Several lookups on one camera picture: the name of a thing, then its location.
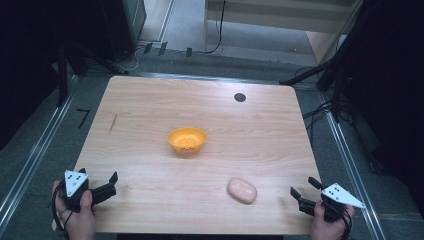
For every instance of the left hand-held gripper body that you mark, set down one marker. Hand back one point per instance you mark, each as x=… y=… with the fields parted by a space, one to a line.
x=75 y=182

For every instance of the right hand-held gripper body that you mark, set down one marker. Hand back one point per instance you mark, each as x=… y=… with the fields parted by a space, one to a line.
x=338 y=196

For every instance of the pink oval soap bar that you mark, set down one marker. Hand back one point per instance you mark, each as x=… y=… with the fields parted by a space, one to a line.
x=242 y=191

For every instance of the orange plastic bowl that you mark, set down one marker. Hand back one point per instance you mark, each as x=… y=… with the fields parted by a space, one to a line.
x=186 y=138

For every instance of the person's right hand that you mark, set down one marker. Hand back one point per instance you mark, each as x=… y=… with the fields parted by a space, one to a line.
x=328 y=230

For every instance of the person's left hand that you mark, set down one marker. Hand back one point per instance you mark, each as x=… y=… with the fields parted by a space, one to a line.
x=80 y=223

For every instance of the black metal stand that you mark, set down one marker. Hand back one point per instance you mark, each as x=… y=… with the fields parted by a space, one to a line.
x=62 y=76
x=335 y=86

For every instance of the black round table grommet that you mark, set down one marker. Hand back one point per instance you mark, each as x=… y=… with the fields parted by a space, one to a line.
x=240 y=97

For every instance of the black tape strip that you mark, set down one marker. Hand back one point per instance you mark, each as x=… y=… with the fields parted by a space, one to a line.
x=189 y=52
x=148 y=48
x=162 y=48

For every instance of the black cabinet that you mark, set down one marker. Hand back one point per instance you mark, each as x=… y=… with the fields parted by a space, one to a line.
x=123 y=26

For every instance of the light wooden shelf unit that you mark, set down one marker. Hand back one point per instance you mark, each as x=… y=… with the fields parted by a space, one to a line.
x=266 y=16

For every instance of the metal floor rail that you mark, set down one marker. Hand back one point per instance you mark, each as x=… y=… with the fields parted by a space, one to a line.
x=353 y=173
x=31 y=163

